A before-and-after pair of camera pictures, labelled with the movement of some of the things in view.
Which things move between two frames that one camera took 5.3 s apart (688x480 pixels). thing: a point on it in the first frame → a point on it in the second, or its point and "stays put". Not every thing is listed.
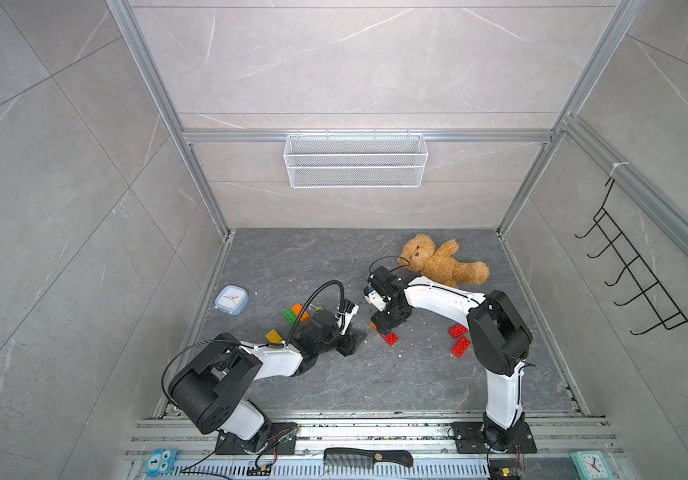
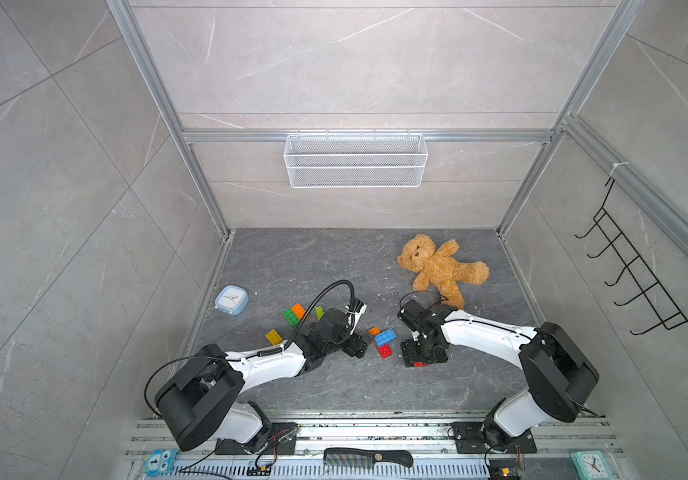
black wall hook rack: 665,307 stays put
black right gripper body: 389,319 → 418,350
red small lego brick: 391,338 → 385,351
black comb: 340,456 stays put
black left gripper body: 347,344 stays put
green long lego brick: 290,315 stays put
